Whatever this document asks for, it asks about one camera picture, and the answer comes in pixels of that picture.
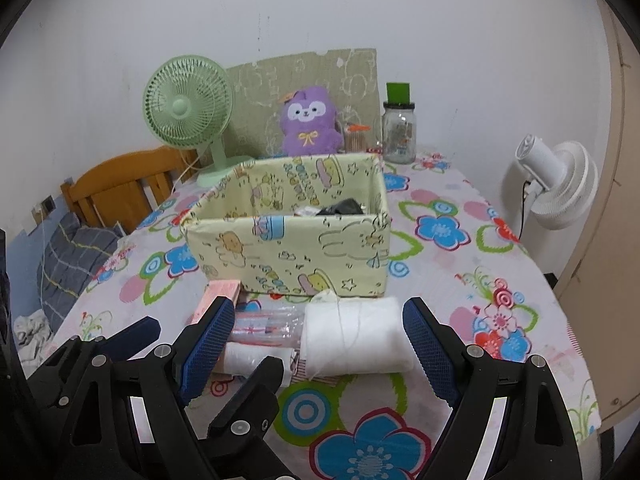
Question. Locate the small white cloth roll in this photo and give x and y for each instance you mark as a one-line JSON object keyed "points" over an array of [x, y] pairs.
{"points": [[250, 357]]}

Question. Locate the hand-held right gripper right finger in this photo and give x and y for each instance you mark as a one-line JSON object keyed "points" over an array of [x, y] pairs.
{"points": [[430, 350]]}

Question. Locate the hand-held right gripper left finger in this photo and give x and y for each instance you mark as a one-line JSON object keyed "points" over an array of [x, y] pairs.
{"points": [[207, 345]]}

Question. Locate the toothpick holder with orange lid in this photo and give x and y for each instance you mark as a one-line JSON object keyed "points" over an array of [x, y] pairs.
{"points": [[356, 140]]}

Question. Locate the black cloth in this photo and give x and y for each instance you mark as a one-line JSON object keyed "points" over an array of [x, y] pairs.
{"points": [[345, 206]]}

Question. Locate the green desk fan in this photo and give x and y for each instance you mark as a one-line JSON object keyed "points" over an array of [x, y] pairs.
{"points": [[180, 105]]}

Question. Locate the pink packet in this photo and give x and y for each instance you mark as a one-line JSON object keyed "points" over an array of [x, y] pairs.
{"points": [[215, 292]]}

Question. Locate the yellow printed storage box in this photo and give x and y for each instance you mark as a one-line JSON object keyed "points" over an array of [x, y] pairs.
{"points": [[280, 255]]}

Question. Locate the printed cardboard board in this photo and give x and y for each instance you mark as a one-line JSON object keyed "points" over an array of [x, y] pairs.
{"points": [[250, 80]]}

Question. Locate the beige door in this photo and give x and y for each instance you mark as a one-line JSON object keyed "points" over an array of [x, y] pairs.
{"points": [[620, 210]]}

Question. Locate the white circulating fan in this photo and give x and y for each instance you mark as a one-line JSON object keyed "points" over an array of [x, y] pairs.
{"points": [[565, 180]]}

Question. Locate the purple plush toy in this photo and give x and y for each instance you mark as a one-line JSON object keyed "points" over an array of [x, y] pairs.
{"points": [[305, 135]]}

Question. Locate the clear plastic package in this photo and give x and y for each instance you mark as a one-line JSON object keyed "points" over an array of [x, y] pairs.
{"points": [[270, 327]]}

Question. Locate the glass jar with green lid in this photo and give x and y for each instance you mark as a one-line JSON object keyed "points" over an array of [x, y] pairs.
{"points": [[398, 135]]}

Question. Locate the large white cloth roll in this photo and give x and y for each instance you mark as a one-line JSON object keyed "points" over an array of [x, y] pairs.
{"points": [[360, 340]]}

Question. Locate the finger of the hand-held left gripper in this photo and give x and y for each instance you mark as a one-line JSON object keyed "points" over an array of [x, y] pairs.
{"points": [[135, 335], [250, 395]]}

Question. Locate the grey plaid pillow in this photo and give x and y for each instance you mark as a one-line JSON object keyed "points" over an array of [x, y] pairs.
{"points": [[70, 260]]}

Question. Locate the white crumpled cloth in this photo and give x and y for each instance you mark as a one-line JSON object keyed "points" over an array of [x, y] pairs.
{"points": [[32, 330]]}

